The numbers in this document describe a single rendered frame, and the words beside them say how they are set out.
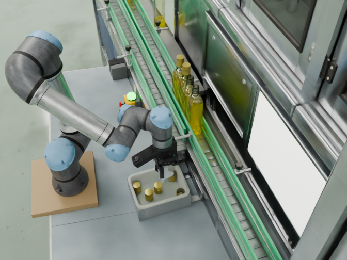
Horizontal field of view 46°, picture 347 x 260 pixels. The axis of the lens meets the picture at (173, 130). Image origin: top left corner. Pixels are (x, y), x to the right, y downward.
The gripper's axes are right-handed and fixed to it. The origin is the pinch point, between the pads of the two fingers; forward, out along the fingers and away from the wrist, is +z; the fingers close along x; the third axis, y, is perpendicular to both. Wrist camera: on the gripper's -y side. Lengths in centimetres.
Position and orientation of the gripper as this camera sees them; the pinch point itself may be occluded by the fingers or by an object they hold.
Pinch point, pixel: (158, 175)
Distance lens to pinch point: 166.9
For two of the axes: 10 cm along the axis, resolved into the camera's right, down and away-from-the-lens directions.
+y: 9.5, -2.3, 2.1
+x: -3.2, -7.0, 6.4
